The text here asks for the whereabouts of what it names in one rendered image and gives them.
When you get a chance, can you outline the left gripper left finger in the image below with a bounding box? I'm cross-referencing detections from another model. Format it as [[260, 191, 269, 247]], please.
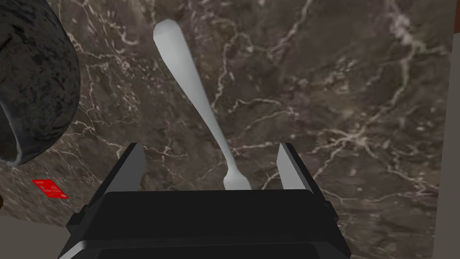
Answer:
[[88, 142, 147, 207]]

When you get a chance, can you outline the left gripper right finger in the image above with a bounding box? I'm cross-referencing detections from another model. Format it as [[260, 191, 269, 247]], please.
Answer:
[[276, 142, 323, 198]]

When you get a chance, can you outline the red flat card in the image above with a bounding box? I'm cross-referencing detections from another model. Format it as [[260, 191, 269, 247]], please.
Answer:
[[32, 179, 69, 200]]

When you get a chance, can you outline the silver fork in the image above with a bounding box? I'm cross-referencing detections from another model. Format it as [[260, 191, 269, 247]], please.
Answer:
[[152, 18, 252, 191]]

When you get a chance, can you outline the dark grey mug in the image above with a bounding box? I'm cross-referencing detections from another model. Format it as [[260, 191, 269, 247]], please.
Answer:
[[0, 0, 81, 167]]

